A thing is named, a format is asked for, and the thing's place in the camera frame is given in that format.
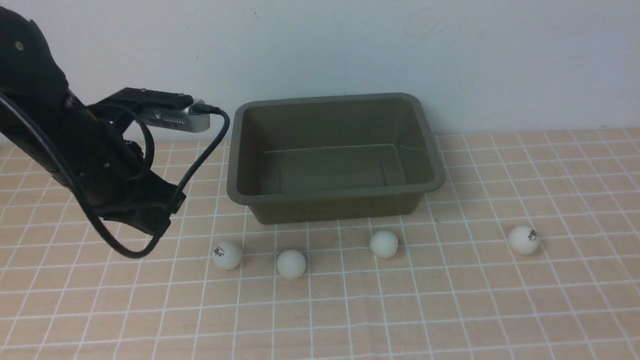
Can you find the olive green plastic bin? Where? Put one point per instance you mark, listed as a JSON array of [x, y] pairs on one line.
[[325, 158]]

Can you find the white ping-pong ball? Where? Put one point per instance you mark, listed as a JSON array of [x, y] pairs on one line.
[[291, 264], [523, 240], [227, 255], [384, 244]]

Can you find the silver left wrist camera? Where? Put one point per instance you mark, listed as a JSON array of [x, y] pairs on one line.
[[184, 119]]

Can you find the orange checkered tablecloth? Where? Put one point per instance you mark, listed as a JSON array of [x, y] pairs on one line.
[[454, 290]]

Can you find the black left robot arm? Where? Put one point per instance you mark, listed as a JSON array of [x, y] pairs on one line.
[[31, 79]]

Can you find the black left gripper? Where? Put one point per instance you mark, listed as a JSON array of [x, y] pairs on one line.
[[110, 151]]

